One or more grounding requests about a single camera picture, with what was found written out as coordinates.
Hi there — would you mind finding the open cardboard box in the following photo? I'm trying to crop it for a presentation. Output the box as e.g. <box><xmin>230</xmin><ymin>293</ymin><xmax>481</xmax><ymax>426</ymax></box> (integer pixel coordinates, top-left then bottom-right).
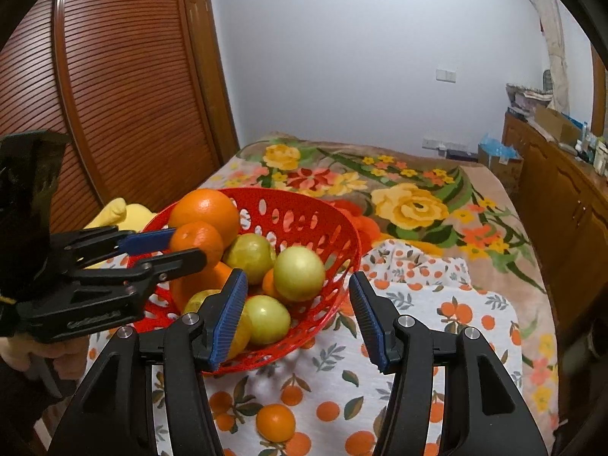
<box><xmin>534</xmin><ymin>106</ymin><xmax>583</xmax><ymax>143</ymax></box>

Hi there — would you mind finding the cream curtain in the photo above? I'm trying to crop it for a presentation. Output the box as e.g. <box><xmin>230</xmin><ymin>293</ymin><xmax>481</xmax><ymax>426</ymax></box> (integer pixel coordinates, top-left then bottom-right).
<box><xmin>522</xmin><ymin>0</ymin><xmax>571</xmax><ymax>110</ymax></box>

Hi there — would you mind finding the floral blanket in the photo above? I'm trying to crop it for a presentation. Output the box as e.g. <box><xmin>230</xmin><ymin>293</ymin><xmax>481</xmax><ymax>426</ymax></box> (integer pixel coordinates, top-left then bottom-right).
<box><xmin>195</xmin><ymin>133</ymin><xmax>561</xmax><ymax>438</ymax></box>

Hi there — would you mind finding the orange-print white cloth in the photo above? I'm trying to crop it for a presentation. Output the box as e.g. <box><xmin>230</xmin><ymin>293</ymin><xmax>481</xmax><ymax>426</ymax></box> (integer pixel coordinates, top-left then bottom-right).
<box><xmin>81</xmin><ymin>240</ymin><xmax>523</xmax><ymax>456</ymax></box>

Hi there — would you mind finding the small green guava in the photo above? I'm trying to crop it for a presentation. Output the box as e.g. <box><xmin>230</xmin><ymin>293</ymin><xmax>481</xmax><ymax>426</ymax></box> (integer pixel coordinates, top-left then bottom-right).
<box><xmin>242</xmin><ymin>295</ymin><xmax>291</xmax><ymax>347</ymax></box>

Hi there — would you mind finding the cardboard box with blue bag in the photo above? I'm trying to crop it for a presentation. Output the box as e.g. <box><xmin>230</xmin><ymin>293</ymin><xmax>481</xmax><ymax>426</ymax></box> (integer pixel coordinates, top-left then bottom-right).
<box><xmin>477</xmin><ymin>133</ymin><xmax>523</xmax><ymax>191</ymax></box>

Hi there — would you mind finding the small tangerine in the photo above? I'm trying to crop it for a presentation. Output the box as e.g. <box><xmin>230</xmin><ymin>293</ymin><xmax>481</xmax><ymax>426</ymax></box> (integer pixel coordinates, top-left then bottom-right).
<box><xmin>261</xmin><ymin>268</ymin><xmax>286</xmax><ymax>302</ymax></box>
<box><xmin>256</xmin><ymin>404</ymin><xmax>296</xmax><ymax>443</ymax></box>
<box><xmin>169</xmin><ymin>222</ymin><xmax>224</xmax><ymax>271</ymax></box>

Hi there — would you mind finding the large orange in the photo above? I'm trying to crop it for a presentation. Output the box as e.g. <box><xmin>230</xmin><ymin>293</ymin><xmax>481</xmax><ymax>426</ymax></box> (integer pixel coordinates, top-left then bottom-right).
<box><xmin>168</xmin><ymin>189</ymin><xmax>241</xmax><ymax>250</ymax></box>
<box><xmin>170</xmin><ymin>261</ymin><xmax>233</xmax><ymax>312</ymax></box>

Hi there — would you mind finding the large green guava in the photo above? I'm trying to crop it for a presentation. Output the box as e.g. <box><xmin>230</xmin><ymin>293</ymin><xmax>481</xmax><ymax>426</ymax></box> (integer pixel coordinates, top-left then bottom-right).
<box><xmin>223</xmin><ymin>233</ymin><xmax>277</xmax><ymax>286</ymax></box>
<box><xmin>274</xmin><ymin>244</ymin><xmax>326</xmax><ymax>302</ymax></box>

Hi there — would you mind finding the wooden sideboard cabinet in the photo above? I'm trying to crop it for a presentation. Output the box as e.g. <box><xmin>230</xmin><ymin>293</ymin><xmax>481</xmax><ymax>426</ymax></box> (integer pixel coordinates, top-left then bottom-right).
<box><xmin>503</xmin><ymin>111</ymin><xmax>608</xmax><ymax>419</ymax></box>

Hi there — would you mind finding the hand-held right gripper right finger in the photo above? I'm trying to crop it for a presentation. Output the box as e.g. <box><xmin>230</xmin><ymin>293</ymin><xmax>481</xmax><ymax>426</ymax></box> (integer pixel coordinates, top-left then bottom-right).
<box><xmin>348</xmin><ymin>272</ymin><xmax>549</xmax><ymax>456</ymax></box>

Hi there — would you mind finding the stack of papers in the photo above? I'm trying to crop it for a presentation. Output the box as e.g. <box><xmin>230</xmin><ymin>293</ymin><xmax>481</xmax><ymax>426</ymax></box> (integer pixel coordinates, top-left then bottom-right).
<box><xmin>506</xmin><ymin>83</ymin><xmax>554</xmax><ymax>115</ymax></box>

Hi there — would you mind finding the red perforated plastic basket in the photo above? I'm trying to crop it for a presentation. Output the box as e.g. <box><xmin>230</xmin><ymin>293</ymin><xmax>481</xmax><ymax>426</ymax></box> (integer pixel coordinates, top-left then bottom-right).
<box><xmin>126</xmin><ymin>187</ymin><xmax>363</xmax><ymax>374</ymax></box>

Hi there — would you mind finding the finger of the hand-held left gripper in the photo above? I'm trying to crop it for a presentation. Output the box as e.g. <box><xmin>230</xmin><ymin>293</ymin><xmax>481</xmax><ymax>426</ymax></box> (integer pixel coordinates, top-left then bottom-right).
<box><xmin>50</xmin><ymin>225</ymin><xmax>176</xmax><ymax>267</ymax></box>
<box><xmin>66</xmin><ymin>248</ymin><xmax>208</xmax><ymax>305</ymax></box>

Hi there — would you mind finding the wooden window frame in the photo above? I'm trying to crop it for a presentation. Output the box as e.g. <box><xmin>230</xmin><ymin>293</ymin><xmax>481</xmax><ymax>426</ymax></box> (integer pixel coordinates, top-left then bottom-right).
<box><xmin>591</xmin><ymin>43</ymin><xmax>608</xmax><ymax>138</ymax></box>

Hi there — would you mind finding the person's left hand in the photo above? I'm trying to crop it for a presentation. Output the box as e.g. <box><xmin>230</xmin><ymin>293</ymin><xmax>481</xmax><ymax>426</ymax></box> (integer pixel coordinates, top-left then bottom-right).
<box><xmin>28</xmin><ymin>337</ymin><xmax>91</xmax><ymax>383</ymax></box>

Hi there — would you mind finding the wooden slatted wardrobe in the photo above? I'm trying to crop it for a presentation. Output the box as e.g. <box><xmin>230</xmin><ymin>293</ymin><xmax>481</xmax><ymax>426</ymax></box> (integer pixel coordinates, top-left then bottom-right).
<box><xmin>0</xmin><ymin>0</ymin><xmax>241</xmax><ymax>295</ymax></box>

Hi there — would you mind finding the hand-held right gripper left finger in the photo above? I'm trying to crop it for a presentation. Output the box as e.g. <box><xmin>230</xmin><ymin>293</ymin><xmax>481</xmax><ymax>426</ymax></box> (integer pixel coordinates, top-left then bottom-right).
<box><xmin>47</xmin><ymin>268</ymin><xmax>249</xmax><ymax>456</ymax></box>

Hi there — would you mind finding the yellow plush toy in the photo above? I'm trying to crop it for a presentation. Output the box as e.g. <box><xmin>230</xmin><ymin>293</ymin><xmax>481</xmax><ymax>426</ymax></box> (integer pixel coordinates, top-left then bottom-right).
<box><xmin>85</xmin><ymin>198</ymin><xmax>160</xmax><ymax>269</ymax></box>

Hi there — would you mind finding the row of small bottles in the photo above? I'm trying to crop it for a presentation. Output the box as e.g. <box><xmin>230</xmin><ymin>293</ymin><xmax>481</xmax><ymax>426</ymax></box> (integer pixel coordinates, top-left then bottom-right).
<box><xmin>575</xmin><ymin>123</ymin><xmax>608</xmax><ymax>174</ymax></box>

